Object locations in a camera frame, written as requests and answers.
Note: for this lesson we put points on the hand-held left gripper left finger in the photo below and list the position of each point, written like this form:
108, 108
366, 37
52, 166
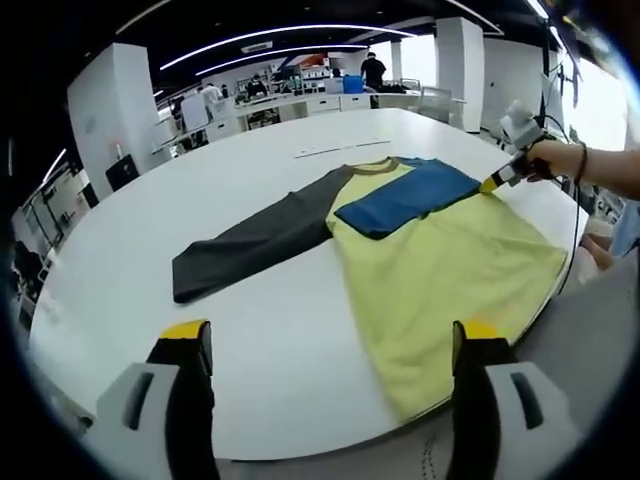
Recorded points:
192, 400

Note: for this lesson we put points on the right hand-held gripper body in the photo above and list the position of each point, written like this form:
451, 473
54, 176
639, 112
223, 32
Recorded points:
522, 130

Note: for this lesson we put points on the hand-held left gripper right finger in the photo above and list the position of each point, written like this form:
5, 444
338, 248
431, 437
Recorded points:
475, 400

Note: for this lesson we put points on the yellow blue grey garment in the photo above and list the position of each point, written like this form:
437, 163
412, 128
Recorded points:
425, 260

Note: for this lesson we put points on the person's right hand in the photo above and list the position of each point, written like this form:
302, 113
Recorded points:
552, 160

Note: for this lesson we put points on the white square pillar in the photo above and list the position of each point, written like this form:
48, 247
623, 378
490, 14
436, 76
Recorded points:
110, 110
457, 70

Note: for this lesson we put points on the grey office chair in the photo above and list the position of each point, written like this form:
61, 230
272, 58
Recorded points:
436, 104

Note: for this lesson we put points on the person's leg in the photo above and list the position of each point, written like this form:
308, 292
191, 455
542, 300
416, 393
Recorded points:
597, 255

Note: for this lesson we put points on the long ceiling light strip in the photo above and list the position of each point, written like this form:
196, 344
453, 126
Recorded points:
310, 28
300, 48
55, 165
539, 7

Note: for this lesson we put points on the person's blue clothing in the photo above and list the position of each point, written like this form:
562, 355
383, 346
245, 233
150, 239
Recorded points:
627, 230

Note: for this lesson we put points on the white table cover plate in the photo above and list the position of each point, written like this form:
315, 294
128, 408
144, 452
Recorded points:
322, 152
370, 144

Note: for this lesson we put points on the blue crate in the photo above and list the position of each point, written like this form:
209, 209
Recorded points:
354, 85

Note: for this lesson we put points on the long white counter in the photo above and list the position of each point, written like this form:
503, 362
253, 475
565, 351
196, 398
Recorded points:
320, 105

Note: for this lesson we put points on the black metal rack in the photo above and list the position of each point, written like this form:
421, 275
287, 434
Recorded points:
30, 260

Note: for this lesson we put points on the black low cabinet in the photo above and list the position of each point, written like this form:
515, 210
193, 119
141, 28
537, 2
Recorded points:
122, 172

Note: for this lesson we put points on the ceiling air vent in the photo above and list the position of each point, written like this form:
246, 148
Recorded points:
256, 46

